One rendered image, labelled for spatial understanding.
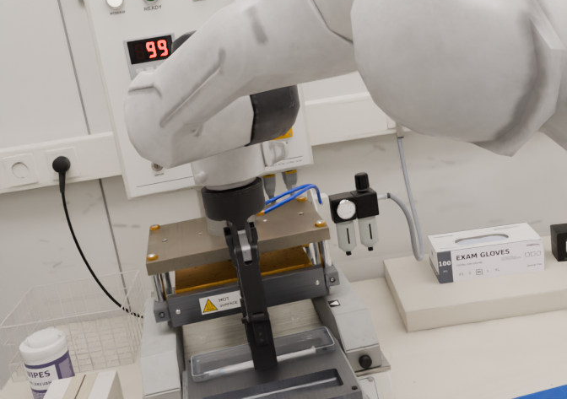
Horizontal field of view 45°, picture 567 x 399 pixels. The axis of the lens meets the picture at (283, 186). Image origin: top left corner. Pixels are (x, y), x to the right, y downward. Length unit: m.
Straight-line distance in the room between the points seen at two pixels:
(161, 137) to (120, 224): 1.08
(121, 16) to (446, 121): 0.87
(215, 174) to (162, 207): 0.90
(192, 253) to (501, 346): 0.66
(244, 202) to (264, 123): 0.14
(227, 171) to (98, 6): 0.46
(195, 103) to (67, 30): 1.10
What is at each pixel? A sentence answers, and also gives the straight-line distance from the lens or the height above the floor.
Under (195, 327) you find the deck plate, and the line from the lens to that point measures 1.19.
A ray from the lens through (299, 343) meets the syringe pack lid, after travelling 0.90.
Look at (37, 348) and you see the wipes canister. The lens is 1.38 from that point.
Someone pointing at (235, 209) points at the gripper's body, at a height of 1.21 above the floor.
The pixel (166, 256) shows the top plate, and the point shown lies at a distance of 1.00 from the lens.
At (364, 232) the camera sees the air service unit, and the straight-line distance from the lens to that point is 1.24.
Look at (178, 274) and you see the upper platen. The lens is 1.07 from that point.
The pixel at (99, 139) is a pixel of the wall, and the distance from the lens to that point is 1.62.
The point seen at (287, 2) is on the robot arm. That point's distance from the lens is 0.50.
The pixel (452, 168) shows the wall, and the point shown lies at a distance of 1.69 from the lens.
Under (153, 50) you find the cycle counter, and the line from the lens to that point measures 1.14.
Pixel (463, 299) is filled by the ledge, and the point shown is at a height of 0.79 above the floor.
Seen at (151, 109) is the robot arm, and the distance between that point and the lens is 0.65.
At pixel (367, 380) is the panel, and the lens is 0.98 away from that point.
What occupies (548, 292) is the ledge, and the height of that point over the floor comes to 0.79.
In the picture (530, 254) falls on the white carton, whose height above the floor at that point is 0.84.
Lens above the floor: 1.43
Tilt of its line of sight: 15 degrees down
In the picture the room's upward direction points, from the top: 9 degrees counter-clockwise
